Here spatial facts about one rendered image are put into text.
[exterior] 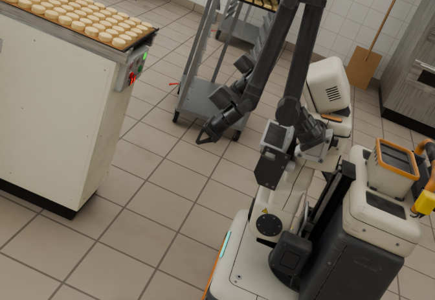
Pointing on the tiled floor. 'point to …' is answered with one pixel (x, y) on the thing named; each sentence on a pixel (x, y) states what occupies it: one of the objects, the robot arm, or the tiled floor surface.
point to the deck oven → (413, 73)
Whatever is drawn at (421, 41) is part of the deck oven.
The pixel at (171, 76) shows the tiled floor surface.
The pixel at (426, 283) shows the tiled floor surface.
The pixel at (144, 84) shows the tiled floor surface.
